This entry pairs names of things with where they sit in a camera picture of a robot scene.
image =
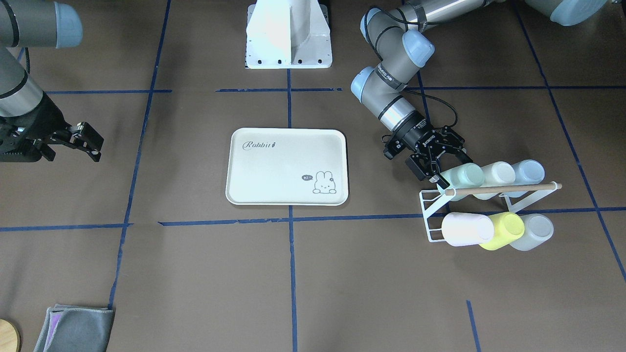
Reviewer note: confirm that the beige cup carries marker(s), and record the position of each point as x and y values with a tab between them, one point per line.
498	174

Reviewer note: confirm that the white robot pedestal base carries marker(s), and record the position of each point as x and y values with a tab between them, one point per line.
288	34

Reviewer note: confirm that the folded grey cloth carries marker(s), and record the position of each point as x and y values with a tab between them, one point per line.
69	328

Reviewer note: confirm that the blue cup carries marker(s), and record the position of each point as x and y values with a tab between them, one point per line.
528	172

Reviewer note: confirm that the grey cup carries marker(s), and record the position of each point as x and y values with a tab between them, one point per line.
538	229

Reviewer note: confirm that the cream rabbit tray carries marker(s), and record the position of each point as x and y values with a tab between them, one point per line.
287	167

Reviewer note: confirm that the green cup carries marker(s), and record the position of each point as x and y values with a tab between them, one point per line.
466	176

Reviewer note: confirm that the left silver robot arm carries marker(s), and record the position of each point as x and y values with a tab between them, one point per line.
397	38

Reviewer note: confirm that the white wire cup rack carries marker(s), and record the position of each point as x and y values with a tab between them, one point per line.
431	201

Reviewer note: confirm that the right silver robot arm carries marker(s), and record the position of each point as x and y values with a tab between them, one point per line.
31	23

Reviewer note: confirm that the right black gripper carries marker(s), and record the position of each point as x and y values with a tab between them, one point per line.
45	116

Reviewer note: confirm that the yellow cup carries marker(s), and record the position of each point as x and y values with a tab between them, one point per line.
508	227

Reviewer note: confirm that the wooden mug tree stand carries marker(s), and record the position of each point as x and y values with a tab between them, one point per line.
10	340

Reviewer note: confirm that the pink cup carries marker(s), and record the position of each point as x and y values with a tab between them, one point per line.
462	229

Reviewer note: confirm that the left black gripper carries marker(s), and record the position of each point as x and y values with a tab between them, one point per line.
414	133

